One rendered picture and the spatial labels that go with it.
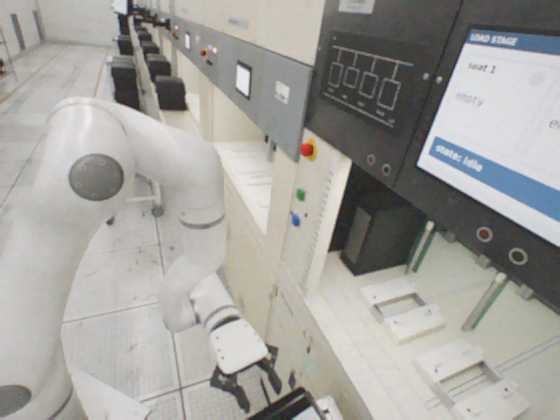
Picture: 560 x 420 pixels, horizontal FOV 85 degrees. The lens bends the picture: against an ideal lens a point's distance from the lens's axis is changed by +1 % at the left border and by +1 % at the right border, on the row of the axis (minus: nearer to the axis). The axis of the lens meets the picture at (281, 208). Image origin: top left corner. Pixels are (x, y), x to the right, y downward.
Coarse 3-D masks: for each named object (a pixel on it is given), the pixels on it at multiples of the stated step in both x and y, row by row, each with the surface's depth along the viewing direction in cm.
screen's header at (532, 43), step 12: (480, 36) 42; (492, 36) 41; (504, 36) 39; (516, 36) 38; (528, 36) 37; (540, 36) 36; (552, 36) 35; (504, 48) 40; (516, 48) 38; (528, 48) 37; (540, 48) 36; (552, 48) 35
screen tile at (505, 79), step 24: (480, 72) 43; (504, 72) 40; (528, 72) 37; (552, 72) 35; (504, 96) 40; (528, 96) 38; (456, 120) 46; (480, 120) 43; (504, 120) 40; (528, 120) 38; (480, 144) 44; (504, 144) 41
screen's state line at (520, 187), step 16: (432, 144) 51; (448, 144) 48; (448, 160) 48; (464, 160) 46; (480, 160) 44; (480, 176) 44; (496, 176) 42; (512, 176) 40; (512, 192) 40; (528, 192) 39; (544, 192) 37; (544, 208) 37
